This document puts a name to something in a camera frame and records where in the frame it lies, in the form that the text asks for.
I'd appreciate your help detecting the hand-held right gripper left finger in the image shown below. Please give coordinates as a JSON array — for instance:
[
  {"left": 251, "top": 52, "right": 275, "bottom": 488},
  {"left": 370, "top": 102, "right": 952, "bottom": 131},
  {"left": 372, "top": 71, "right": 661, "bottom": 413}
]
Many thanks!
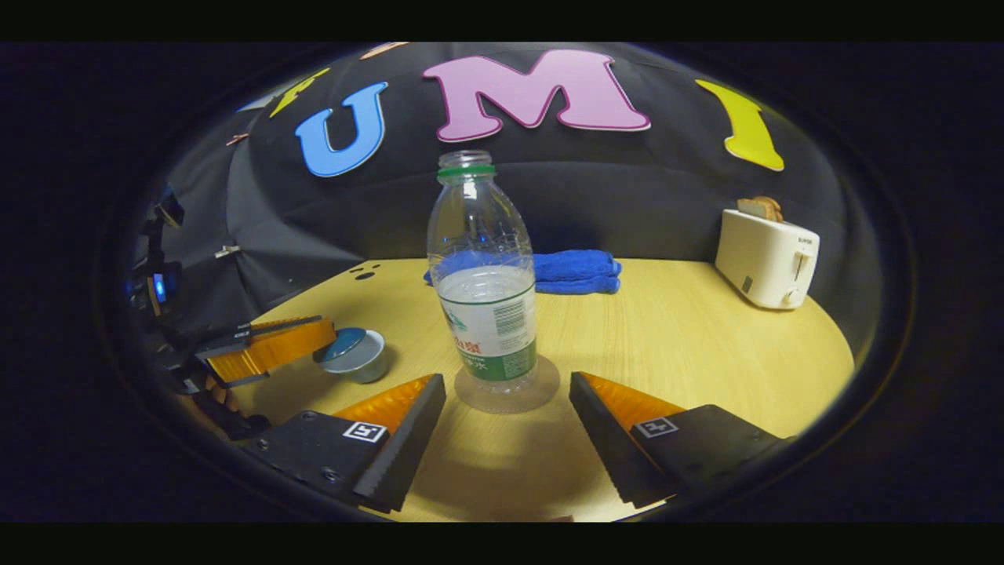
[{"left": 235, "top": 374, "right": 446, "bottom": 515}]

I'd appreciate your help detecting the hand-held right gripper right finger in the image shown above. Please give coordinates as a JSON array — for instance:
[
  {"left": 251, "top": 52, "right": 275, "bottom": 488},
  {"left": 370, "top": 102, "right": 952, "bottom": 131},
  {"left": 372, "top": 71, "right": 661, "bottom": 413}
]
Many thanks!
[{"left": 569, "top": 372, "right": 797, "bottom": 509}]

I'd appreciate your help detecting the round brown coaster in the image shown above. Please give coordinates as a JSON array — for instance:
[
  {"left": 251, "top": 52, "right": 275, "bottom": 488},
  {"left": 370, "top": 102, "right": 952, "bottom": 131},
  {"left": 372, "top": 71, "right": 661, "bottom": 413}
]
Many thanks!
[{"left": 455, "top": 355, "right": 561, "bottom": 414}]

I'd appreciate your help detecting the white teacup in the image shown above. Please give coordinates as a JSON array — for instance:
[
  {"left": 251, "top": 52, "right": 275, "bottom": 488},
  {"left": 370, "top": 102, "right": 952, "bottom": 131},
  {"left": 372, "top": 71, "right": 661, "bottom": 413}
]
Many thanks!
[{"left": 318, "top": 330, "right": 389, "bottom": 385}]

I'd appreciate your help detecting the clear plastic water bottle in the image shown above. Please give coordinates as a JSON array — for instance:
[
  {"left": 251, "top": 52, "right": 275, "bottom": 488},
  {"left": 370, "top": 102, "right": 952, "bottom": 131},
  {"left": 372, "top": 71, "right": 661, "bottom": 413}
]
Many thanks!
[{"left": 427, "top": 151, "right": 539, "bottom": 397}]

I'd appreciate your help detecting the blue folded towel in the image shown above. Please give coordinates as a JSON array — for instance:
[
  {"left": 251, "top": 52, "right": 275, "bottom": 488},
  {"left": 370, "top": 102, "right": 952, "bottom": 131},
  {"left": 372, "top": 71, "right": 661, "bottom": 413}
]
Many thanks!
[{"left": 424, "top": 250, "right": 622, "bottom": 296}]

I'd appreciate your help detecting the white toaster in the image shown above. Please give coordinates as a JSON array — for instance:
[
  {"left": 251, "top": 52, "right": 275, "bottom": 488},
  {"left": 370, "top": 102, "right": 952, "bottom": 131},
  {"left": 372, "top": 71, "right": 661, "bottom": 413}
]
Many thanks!
[{"left": 715, "top": 209, "right": 820, "bottom": 310}]

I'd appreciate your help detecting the black backdrop cloth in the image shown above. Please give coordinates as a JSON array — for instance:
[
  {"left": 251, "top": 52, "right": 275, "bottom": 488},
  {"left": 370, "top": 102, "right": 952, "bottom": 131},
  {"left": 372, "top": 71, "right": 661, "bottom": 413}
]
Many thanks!
[{"left": 129, "top": 43, "right": 883, "bottom": 370}]

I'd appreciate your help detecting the toasted bread slice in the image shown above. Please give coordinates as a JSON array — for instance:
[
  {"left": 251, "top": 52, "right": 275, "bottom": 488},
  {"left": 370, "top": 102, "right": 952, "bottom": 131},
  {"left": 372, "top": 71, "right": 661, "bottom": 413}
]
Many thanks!
[{"left": 737, "top": 196, "right": 784, "bottom": 223}]

